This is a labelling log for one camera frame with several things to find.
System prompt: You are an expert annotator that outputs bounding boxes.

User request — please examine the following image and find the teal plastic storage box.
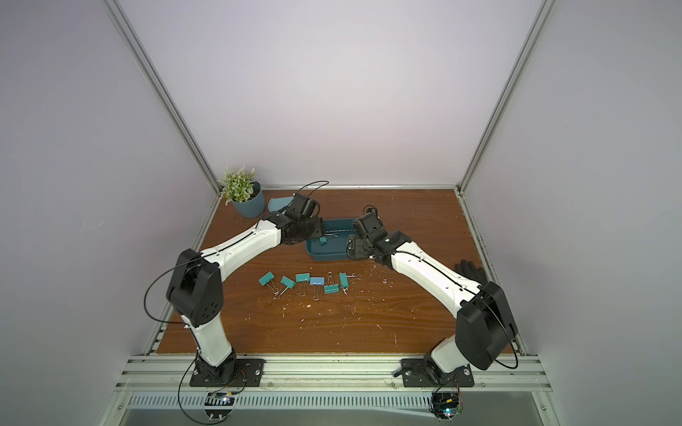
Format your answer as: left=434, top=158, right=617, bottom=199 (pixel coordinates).
left=305, top=218, right=355, bottom=262

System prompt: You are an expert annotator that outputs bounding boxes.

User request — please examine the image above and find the teal binder clip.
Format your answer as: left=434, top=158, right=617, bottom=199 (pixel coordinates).
left=323, top=272, right=340, bottom=295
left=296, top=273, right=311, bottom=296
left=259, top=272, right=278, bottom=295
left=275, top=276, right=296, bottom=299
left=339, top=273, right=362, bottom=293

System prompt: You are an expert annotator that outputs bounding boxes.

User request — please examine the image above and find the blue binder clip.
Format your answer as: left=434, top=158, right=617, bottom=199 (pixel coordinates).
left=310, top=277, right=325, bottom=301

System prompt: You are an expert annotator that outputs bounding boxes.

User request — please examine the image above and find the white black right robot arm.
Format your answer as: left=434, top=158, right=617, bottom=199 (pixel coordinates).
left=346, top=211, right=518, bottom=380

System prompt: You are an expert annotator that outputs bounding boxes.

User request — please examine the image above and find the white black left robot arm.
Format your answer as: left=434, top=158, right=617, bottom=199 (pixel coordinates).
left=166, top=193, right=323, bottom=383

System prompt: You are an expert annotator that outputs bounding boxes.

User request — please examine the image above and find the teal plastic dustpan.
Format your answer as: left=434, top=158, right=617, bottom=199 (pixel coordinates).
left=267, top=196, right=293, bottom=212

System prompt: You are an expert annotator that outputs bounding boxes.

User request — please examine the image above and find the potted green plant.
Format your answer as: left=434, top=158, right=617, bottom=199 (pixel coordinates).
left=220, top=166, right=266, bottom=218

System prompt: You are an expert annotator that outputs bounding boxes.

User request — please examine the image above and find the black work glove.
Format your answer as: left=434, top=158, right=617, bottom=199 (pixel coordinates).
left=455, top=260, right=489, bottom=285

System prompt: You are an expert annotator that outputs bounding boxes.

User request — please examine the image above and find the right circuit board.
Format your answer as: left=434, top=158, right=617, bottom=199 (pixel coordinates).
left=429, top=392, right=463, bottom=421

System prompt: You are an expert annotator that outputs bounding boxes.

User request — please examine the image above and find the circuit board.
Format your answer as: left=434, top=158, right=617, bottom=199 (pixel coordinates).
left=429, top=392, right=463, bottom=421
left=204, top=392, right=236, bottom=424

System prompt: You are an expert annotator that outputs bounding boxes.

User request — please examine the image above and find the left circuit board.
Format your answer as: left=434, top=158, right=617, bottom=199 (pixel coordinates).
left=204, top=392, right=236, bottom=424

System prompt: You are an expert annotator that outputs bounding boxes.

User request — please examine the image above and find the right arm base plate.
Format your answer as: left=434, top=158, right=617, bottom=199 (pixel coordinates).
left=393, top=358, right=475, bottom=388

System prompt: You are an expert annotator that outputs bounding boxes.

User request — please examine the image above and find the aluminium front rail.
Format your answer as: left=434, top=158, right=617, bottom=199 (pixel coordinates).
left=115, top=354, right=552, bottom=392

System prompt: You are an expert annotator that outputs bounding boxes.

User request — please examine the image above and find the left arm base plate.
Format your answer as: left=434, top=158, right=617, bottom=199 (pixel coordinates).
left=189, top=357, right=266, bottom=388

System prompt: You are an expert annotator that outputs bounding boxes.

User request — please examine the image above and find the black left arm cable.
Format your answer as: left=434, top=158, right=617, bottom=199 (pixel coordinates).
left=142, top=260, right=188, bottom=325

